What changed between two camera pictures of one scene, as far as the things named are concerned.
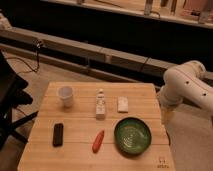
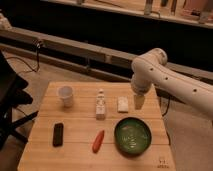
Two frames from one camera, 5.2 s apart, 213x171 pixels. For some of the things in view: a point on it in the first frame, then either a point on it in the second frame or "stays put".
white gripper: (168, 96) to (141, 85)
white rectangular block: (123, 104) stays put
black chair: (12, 96) stays put
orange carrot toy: (98, 141) stays put
